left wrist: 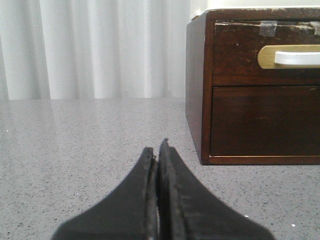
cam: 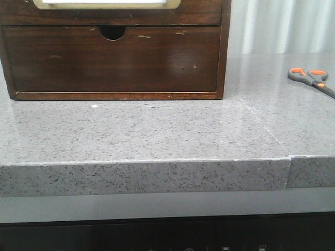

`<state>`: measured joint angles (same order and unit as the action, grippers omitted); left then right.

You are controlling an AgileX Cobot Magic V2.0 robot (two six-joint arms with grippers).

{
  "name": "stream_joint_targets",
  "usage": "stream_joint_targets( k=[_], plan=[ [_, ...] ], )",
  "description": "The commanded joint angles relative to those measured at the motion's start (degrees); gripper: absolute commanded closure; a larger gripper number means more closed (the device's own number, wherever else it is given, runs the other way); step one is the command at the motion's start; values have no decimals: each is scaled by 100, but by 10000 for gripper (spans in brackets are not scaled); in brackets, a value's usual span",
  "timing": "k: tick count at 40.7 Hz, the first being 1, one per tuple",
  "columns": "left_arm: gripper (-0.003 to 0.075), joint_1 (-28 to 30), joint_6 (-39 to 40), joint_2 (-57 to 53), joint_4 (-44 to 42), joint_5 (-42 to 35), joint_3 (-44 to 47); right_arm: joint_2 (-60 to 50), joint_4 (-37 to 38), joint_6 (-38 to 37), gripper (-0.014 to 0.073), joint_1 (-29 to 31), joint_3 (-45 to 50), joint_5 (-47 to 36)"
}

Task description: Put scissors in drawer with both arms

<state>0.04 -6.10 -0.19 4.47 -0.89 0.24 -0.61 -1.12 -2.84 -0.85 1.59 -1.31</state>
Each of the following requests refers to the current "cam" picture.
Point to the wooden drawer with label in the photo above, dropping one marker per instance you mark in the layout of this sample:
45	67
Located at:
188	13

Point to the black appliance control panel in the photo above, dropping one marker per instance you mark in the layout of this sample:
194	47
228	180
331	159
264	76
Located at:
297	231

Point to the dark wooden drawer cabinet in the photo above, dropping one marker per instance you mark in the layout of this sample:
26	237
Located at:
115	32

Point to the grey orange handled scissors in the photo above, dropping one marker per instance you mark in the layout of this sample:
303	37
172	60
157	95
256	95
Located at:
313	78

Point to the lower wooden drawer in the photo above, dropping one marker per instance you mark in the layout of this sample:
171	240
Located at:
144	59

